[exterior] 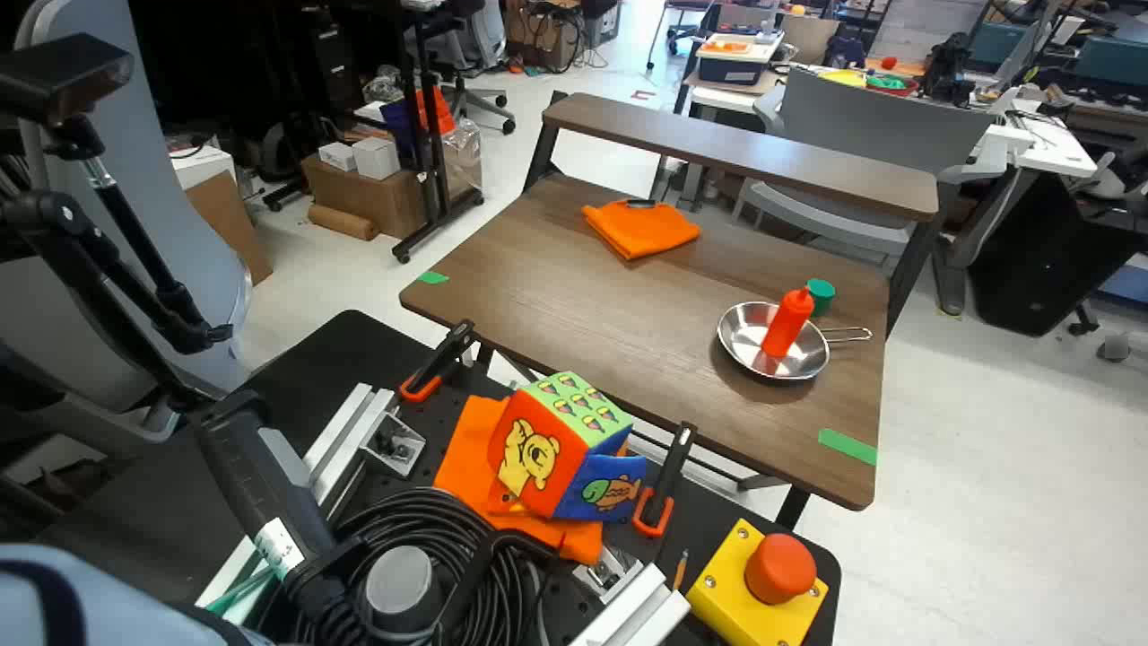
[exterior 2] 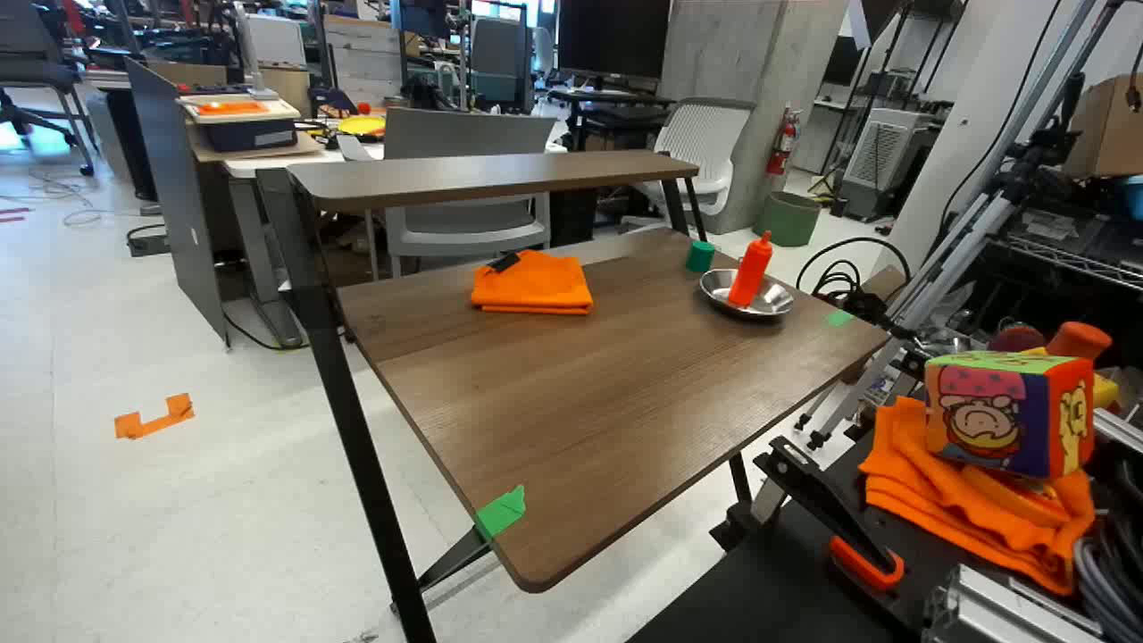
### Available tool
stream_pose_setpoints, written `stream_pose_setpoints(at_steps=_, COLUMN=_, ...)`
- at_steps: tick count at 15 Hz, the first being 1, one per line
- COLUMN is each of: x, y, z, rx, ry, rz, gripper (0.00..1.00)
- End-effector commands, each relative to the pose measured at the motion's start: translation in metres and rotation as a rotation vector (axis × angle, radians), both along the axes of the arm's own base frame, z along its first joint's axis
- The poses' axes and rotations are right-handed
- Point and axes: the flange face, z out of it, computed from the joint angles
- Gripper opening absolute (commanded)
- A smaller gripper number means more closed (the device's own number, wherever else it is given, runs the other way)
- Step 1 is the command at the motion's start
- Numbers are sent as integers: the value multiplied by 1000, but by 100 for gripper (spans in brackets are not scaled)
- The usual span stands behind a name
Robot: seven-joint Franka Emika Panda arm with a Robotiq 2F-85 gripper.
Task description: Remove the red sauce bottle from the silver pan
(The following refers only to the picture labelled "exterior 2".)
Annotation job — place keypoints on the dark partition panel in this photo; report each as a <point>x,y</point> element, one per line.
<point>178,201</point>

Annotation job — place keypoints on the aluminium extrusion bar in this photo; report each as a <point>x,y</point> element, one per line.
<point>1011,604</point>

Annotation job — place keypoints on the large green tape piece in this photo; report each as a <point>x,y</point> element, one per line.
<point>502,510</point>

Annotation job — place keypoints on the wooden table with black frame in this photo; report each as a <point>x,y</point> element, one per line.
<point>593,395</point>

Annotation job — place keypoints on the colorful plush cube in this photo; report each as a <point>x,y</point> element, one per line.
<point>1007,412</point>

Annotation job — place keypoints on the cardboard box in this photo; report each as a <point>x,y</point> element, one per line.
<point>1103,129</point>

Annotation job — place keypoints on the small black object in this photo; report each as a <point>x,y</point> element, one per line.
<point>503,258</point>

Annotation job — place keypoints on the crumpled orange cloth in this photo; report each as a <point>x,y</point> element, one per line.
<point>950,495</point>

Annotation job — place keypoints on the orange floor bracket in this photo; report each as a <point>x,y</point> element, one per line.
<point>151,420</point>

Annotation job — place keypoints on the green cube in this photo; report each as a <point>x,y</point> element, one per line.
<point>701,253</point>

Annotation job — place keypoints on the folded orange cloth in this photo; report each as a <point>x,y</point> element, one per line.
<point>537,290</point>

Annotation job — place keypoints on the small green tape piece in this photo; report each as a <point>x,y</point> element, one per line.
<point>839,320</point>

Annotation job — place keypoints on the black office chair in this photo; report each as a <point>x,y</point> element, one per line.
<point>37,66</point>

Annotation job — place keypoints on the black monitor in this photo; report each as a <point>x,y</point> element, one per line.
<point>612,36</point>

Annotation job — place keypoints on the green bin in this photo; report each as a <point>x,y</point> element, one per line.
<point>787,217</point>

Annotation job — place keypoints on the gray chair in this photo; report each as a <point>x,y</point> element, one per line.
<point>466,132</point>

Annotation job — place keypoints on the long wooden table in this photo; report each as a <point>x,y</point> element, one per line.
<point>475,178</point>

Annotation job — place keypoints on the box with orange lid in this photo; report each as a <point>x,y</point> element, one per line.
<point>241,121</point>

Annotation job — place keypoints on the silver tripod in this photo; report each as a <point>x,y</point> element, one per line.
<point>970,245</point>

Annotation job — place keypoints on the red fire extinguisher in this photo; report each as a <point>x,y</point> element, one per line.
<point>783,145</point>

